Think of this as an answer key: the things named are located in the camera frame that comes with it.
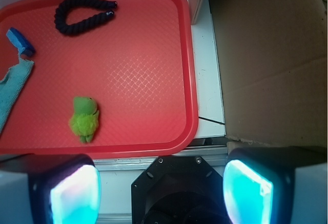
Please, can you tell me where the black twisted rope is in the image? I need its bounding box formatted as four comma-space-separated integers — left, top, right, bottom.
54, 0, 119, 37

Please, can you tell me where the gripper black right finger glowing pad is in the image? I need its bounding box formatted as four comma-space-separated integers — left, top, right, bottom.
223, 146, 327, 223

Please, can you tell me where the light blue microfiber cloth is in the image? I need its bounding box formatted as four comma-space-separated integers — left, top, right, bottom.
1, 55, 34, 132

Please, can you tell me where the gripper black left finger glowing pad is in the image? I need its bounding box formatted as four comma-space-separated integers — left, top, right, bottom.
1, 154, 101, 223

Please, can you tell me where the red plastic tray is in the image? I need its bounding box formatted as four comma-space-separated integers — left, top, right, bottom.
1, 0, 198, 159

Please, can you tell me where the green plush frog toy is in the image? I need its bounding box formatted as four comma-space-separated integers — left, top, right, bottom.
69, 96, 99, 144

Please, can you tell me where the brown cardboard box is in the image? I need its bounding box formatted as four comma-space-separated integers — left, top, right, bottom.
209, 0, 327, 147

